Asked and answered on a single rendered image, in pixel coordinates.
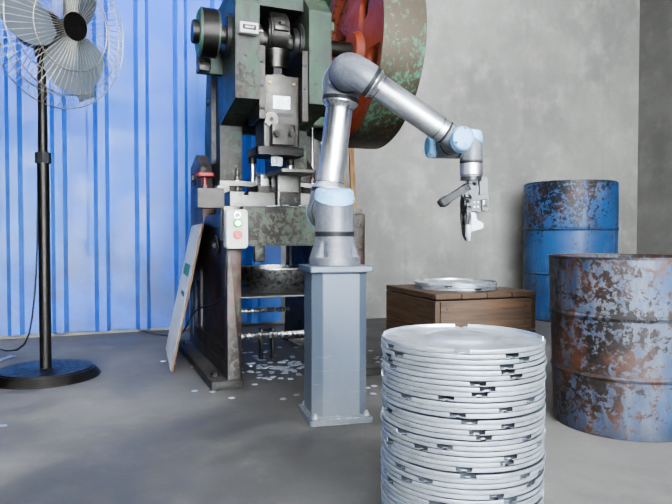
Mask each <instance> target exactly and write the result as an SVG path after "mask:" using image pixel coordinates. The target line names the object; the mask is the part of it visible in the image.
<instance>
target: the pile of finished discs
mask: <svg viewBox="0 0 672 504"><path fill-rule="evenodd" d="M416 288H419V289H425V290H435V291H490V290H496V289H498V283H496V284H495V285H489V286H434V285H422V284H417V283H416Z"/></svg>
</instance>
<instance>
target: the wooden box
mask: <svg viewBox="0 0 672 504"><path fill-rule="evenodd" d="M386 289H387V290H391V291H386V318H387V319H389V320H386V330H388V329H391V328H395V327H401V326H408V325H420V324H455V326H459V327H468V324H477V325H491V326H501V327H509V328H515V329H521V330H526V331H530V332H534V333H535V330H533V329H535V314H536V298H535V297H533V296H536V291H531V290H523V289H516V288H509V287H501V286H498V289H496V290H490V291H435V290H425V289H419V288H416V284H404V285H386Z"/></svg>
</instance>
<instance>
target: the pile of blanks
mask: <svg viewBox="0 0 672 504"><path fill-rule="evenodd" d="M381 348H382V353H383V355H382V370H381V375H382V410H381V413H380V418H381V421H382V431H381V436H382V447H381V494H382V495H381V503H382V504H544V503H543V500H544V472H545V466H544V463H545V458H546V452H545V447H544V442H545V425H544V423H545V408H546V403H545V398H546V392H545V379H546V372H545V366H546V364H547V357H546V353H545V345H544V346H543V347H541V348H538V349H535V350H531V351H526V352H520V353H510V354H490V355H470V354H461V353H459V354H448V353H435V352H426V351H419V350H412V349H407V348H402V347H398V346H395V345H392V344H389V343H387V342H385V341H384V340H383V339H382V338H381Z"/></svg>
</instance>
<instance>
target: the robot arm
mask: <svg viewBox="0 0 672 504"><path fill-rule="evenodd" d="M322 87H323V97H322V102H323V104H324V105H325V106H326V112H325V120H324V128H323V136H322V144H321V152H320V160H319V168H318V176H317V182H316V183H314V184H313V185H312V186H311V193H310V201H309V203H308V205H307V208H306V215H307V218H308V220H309V222H310V223H311V225H312V226H313V227H315V241H314V245H313V248H312V251H311V254H310V257H309V265H311V266H358V265H360V257H359V254H358V250H357V247H356V244H355V241H354V202H355V198H354V192H353V190H352V189H350V188H345V187H344V185H343V184H344V176H345V168H346V160H347V152H348V144H349V136H350V128H351V120H352V112H353V110H354V109H355V108H356V107H358V102H359V95H360V94H361V95H362V96H364V97H371V98H373V99H374V100H376V101H377V102H379V103H380V104H382V105H383V106H385V107H386V108H388V109H389V110H391V111H392V112H393V113H395V114H396V115H398V116H399V117H401V118H402V119H404V120H405V121H407V122H408V123H410V124H411V125H413V126H414V127H416V128H417V129H418V130H420V131H421V132H423V133H424V134H426V135H427V137H426V139H425V143H424V152H425V155H426V157H428V158H435V159H437V158H445V159H460V176H462V177H460V181H463V182H467V183H465V184H463V185H461V186H460V187H458V188H457V189H455V190H453V191H452V192H450V193H449V194H447V195H446V196H445V195H444V196H442V197H441V198H439V200H438V201H437V203H438V205H439V206H440V207H446V206H448V205H449V204H450V202H452V201H453V200H455V199H456V198H458V197H460V196H461V198H460V224H461V234H462V237H463V239H464V241H466V238H467V239H468V241H470V238H471V232H473V231H476V230H480V229H482V228H483V227H484V224H483V223H482V222H480V221H478V220H477V215H476V214H475V213H474V212H485V211H489V195H488V177H482V175H483V136H482V131H481V130H478V129H470V128H468V127H466V126H457V125H456V124H455V123H453V122H452V121H450V120H449V119H447V118H446V117H444V116H443V115H442V114H440V113H439V112H437V111H436V110H434V109H433V108H431V107H430V106H429V105H427V104H426V103H424V102H423V101H421V100H420V99H418V98H417V97H416V96H414V95H413V94H411V93H410V92H408V91H407V90H405V89H404V88H403V87H401V86H400V85H398V84H397V83H395V82H394V81H393V80H391V79H390V78H388V77H387V76H385V75H384V72H383V69H382V68H380V67H379V66H377V65H376V64H374V63H373V62H371V61H370V60H368V59H367V58H365V57H363V56H361V55H359V54H356V53H352V52H347V53H343V54H340V55H339V56H337V57H336V58H335V59H334V60H333V62H332V63H331V65H330V67H329V68H328V69H327V70H326V72H325V73H324V76H323V80H322ZM473 183H474V186H473ZM485 199H488V207H487V205H485V203H486V200H485ZM471 212H472V213H471Z"/></svg>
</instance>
